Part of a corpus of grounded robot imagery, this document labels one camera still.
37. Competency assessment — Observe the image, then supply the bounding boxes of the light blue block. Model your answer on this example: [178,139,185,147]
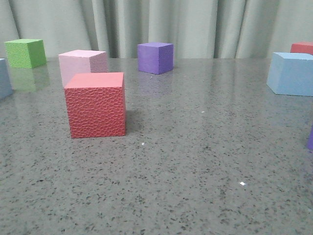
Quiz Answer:
[267,52,313,96]

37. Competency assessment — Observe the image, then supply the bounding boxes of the blue textured block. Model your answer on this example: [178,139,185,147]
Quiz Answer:
[0,58,13,99]

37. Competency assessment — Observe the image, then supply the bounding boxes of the purple block at back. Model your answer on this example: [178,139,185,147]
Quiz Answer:
[137,42,174,74]

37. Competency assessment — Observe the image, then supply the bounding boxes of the large red textured block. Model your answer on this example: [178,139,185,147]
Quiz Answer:
[64,72,126,138]

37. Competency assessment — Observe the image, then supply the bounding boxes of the pink block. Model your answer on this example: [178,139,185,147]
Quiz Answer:
[58,49,108,87]

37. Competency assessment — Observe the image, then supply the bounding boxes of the grey-green curtain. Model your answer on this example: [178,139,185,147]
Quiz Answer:
[0,0,313,58]

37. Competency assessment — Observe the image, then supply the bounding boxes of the green block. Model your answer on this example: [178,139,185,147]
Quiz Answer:
[4,39,47,69]

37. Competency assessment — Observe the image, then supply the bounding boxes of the purple block at edge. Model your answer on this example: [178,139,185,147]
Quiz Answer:
[307,126,313,150]

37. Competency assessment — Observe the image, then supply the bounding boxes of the red block at right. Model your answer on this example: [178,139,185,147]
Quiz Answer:
[290,42,313,55]

